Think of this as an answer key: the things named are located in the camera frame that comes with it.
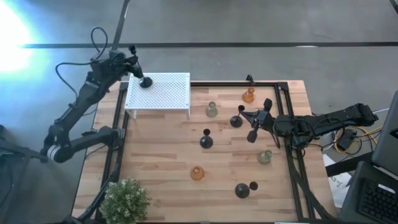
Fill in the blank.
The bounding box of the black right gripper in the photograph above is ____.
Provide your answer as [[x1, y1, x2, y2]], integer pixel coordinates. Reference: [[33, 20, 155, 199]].
[[241, 98, 276, 144]]

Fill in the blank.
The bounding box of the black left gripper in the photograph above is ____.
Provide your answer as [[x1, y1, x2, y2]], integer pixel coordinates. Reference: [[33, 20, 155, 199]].
[[105, 51, 144, 79]]

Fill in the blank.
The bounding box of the short black candlestick holder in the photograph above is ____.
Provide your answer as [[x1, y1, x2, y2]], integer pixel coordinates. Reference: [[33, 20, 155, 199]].
[[229, 105, 246, 129], [199, 128, 214, 149]]

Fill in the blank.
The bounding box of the amber ribbed glass candle holder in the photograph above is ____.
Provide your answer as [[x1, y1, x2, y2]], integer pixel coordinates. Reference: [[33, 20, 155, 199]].
[[190, 166, 205, 182], [241, 86, 256, 104]]

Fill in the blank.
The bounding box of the tall black candlestick holder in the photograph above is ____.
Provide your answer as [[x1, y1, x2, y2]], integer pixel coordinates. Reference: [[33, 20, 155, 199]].
[[234, 181, 259, 200], [129, 45, 154, 89]]

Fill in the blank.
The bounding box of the green ribbed glass candle holder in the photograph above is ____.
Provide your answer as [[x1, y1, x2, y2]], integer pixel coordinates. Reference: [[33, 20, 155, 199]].
[[256, 149, 274, 166], [205, 101, 219, 118]]

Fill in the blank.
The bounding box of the white perforated metal shelf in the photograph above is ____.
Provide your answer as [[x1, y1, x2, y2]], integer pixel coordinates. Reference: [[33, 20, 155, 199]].
[[124, 72, 192, 120]]

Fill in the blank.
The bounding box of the black power adapter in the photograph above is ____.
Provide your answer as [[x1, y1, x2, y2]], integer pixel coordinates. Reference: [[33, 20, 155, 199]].
[[337, 129, 358, 152]]

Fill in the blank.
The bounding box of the black stand bar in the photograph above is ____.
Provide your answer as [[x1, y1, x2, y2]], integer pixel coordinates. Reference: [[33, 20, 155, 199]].
[[325, 151, 374, 178]]

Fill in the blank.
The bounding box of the white paper sheet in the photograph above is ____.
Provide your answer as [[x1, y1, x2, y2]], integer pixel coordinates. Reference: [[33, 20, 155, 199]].
[[322, 154, 353, 209]]

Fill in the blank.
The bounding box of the dark grey laptop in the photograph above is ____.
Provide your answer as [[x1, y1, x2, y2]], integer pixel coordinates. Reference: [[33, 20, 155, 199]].
[[338, 90, 398, 224]]

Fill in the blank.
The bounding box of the small green potted plant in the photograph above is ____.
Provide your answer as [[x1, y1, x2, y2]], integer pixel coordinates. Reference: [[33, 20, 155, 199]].
[[99, 177, 152, 224]]

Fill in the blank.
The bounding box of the black stand leg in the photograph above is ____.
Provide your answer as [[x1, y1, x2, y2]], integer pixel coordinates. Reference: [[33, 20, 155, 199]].
[[0, 124, 50, 163]]

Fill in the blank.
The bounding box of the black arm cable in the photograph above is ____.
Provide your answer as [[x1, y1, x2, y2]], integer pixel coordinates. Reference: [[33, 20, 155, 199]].
[[55, 62, 94, 98], [90, 26, 109, 60]]

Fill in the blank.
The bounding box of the yellow cable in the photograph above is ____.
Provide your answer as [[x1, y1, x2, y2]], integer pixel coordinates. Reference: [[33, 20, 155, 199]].
[[334, 125, 384, 155]]

